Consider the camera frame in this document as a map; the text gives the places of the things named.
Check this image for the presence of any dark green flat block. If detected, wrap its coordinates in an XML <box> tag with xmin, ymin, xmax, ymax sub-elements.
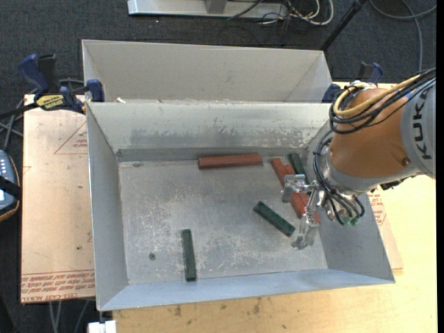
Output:
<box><xmin>287</xmin><ymin>153</ymin><xmax>311</xmax><ymax>185</ymax></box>
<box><xmin>181</xmin><ymin>228</ymin><xmax>198</xmax><ymax>283</ymax></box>
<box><xmin>253</xmin><ymin>200</ymin><xmax>297</xmax><ymax>238</ymax></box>

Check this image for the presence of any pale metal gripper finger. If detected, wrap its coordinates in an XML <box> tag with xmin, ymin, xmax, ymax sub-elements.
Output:
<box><xmin>291</xmin><ymin>216</ymin><xmax>318</xmax><ymax>250</ymax></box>
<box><xmin>281</xmin><ymin>173</ymin><xmax>317</xmax><ymax>204</ymax></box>

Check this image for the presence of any grey metal bin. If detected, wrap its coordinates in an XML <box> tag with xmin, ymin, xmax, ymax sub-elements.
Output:
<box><xmin>81</xmin><ymin>39</ymin><xmax>396</xmax><ymax>312</ymax></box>

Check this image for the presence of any brown cardboard board, red print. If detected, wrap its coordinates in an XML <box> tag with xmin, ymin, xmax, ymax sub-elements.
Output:
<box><xmin>20</xmin><ymin>94</ymin><xmax>405</xmax><ymax>305</ymax></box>

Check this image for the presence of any red-brown flat block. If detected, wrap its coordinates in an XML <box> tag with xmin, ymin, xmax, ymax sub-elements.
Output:
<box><xmin>198</xmin><ymin>153</ymin><xmax>264</xmax><ymax>170</ymax></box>
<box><xmin>283</xmin><ymin>164</ymin><xmax>321</xmax><ymax>224</ymax></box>
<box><xmin>271</xmin><ymin>157</ymin><xmax>307</xmax><ymax>219</ymax></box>

